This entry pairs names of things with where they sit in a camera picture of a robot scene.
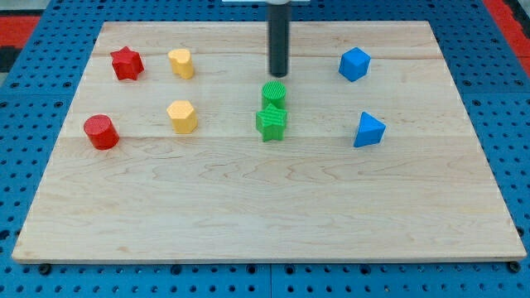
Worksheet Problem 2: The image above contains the red cylinder block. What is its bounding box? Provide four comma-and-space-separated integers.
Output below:
84, 114, 119, 150

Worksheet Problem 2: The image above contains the yellow hexagon block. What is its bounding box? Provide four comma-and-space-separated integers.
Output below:
166, 100, 198, 134

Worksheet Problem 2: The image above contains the light wooden board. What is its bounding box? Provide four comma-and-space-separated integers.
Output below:
12, 21, 527, 264

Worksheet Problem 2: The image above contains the yellow heart block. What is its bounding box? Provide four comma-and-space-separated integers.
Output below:
167, 49, 195, 79

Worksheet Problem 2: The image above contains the blue triangle block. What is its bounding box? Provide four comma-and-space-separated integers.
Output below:
353, 112, 386, 147

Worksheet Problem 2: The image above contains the red star block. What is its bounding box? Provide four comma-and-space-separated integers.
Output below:
110, 46, 144, 80

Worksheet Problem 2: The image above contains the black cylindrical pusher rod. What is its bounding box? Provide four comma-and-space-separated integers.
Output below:
267, 0, 291, 78

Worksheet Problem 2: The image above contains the green cylinder block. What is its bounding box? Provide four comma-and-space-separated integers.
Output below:
261, 81, 287, 109

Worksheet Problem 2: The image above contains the green star block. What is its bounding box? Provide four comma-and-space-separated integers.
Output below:
256, 103, 288, 142

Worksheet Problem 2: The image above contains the blue cube block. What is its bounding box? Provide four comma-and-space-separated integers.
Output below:
339, 47, 371, 82

